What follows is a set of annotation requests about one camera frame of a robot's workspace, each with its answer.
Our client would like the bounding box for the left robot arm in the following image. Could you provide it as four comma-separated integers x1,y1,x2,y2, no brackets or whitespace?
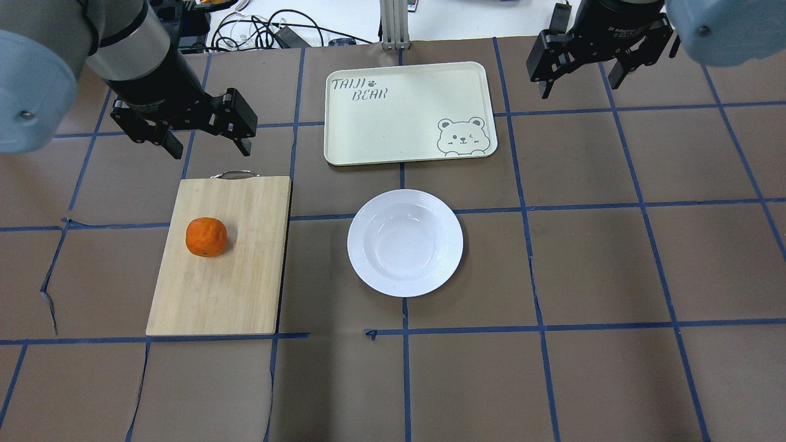
1,1,258,159

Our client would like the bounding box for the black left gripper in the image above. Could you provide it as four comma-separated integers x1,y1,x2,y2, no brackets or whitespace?
110,88,258,160

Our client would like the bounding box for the bamboo cutting board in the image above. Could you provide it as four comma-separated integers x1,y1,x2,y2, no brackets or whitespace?
146,176,292,338

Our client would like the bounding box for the orange fruit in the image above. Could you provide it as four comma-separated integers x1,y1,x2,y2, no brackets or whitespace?
185,217,228,258

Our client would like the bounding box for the black power adapter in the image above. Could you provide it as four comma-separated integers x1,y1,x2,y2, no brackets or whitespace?
273,26,311,48

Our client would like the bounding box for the cream bear tray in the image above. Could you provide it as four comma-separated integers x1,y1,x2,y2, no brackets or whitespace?
324,61,499,167

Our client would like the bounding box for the white round plate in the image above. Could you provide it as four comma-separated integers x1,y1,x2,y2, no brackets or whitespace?
346,188,464,298

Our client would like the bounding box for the aluminium frame post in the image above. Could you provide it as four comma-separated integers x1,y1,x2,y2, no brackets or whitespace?
379,0,411,50

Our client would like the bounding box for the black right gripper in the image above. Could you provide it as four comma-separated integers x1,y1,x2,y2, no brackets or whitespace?
527,16,674,99

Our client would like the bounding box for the black cable bundle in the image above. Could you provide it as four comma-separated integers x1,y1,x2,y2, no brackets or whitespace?
211,9,375,52

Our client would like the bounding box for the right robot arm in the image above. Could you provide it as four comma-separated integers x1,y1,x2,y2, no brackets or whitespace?
526,1,785,99

